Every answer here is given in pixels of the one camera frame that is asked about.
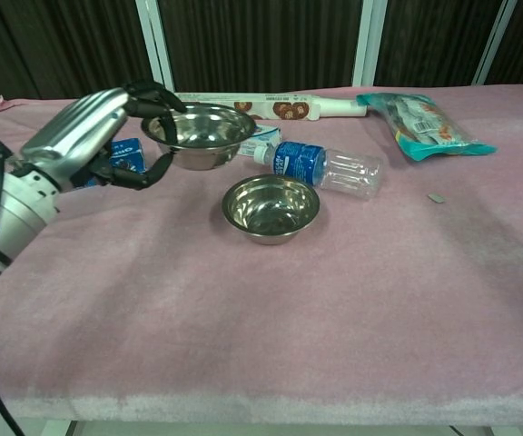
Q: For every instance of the white partition frame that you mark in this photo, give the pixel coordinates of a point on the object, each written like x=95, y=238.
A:
x=157, y=45

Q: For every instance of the blue Oreo cookie box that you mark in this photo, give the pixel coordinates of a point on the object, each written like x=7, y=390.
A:
x=123, y=159

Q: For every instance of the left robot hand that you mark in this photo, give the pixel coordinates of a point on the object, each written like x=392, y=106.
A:
x=80, y=131

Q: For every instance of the pink table cloth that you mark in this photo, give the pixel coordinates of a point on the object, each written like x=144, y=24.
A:
x=261, y=309

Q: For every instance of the small white blue soap box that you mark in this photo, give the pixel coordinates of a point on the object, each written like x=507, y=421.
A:
x=261, y=138

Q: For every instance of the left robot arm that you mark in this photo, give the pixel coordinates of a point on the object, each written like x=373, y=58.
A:
x=2, y=218

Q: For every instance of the metal bowl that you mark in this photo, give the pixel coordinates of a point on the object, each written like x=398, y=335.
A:
x=200, y=136
x=271, y=210

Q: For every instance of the teal snack package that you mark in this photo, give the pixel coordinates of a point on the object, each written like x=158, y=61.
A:
x=425, y=125

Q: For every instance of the long baking paper box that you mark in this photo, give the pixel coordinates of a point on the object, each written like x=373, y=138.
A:
x=298, y=106

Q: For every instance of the clear plastic water bottle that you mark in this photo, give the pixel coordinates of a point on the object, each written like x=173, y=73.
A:
x=320, y=168

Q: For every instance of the small grey metal tab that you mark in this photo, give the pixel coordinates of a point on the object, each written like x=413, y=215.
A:
x=434, y=197

